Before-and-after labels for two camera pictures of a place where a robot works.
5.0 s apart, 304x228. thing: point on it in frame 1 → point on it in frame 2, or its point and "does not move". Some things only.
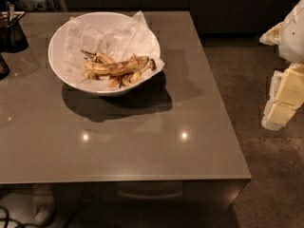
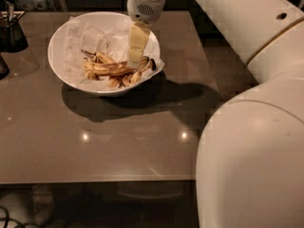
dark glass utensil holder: [11, 36] does not move
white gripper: [293, 35] → [143, 9]
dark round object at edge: [4, 68] does not move
